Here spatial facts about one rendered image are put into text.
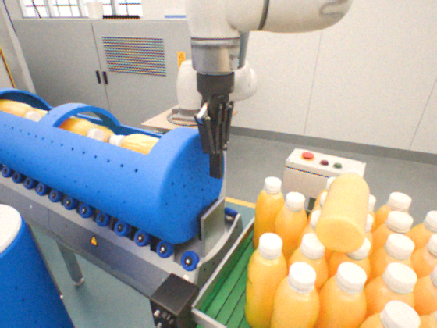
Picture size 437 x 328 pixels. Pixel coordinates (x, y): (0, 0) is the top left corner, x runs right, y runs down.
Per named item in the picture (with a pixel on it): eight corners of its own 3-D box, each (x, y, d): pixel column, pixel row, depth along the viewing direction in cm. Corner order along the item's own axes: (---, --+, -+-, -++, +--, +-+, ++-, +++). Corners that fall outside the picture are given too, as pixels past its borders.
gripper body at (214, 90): (221, 76, 46) (221, 127, 51) (242, 69, 53) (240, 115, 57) (186, 73, 50) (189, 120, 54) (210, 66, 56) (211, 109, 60)
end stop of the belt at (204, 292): (265, 205, 82) (266, 197, 81) (268, 206, 82) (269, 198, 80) (190, 315, 52) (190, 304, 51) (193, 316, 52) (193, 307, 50)
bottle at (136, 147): (171, 175, 58) (108, 154, 67) (189, 178, 65) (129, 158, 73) (180, 143, 58) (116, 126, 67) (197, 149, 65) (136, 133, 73)
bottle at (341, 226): (345, 262, 44) (356, 199, 59) (375, 237, 39) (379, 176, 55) (305, 235, 45) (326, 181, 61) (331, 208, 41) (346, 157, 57)
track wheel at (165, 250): (167, 235, 67) (162, 235, 65) (178, 248, 65) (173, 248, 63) (156, 248, 67) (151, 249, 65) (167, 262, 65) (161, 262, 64)
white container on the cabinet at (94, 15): (97, 19, 271) (94, 1, 264) (109, 19, 266) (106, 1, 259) (85, 19, 259) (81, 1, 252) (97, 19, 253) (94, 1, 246)
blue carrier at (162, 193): (60, 139, 121) (27, 76, 104) (229, 194, 83) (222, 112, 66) (-6, 175, 102) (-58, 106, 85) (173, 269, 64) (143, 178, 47)
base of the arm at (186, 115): (181, 108, 151) (180, 99, 148) (217, 113, 144) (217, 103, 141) (164, 119, 136) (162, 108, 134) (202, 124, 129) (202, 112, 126)
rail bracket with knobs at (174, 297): (180, 295, 61) (177, 264, 56) (207, 310, 58) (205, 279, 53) (150, 334, 54) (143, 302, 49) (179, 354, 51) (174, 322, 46)
